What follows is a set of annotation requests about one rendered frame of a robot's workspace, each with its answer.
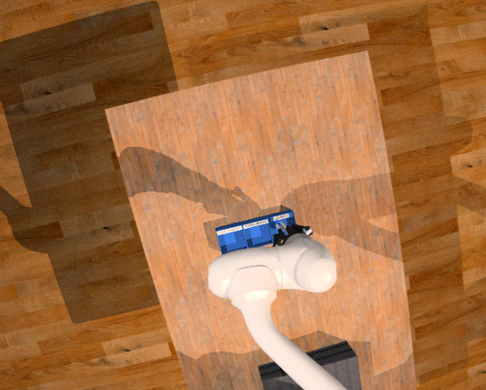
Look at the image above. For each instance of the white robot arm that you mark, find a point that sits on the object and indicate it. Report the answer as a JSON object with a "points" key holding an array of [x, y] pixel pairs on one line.
{"points": [[250, 278]]}

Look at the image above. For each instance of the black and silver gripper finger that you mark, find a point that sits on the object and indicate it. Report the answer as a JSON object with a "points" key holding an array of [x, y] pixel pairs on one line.
{"points": [[297, 228], [277, 237]]}

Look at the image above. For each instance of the blue three-compartment bin rack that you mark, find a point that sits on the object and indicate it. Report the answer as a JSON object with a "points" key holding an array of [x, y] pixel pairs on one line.
{"points": [[252, 233]]}

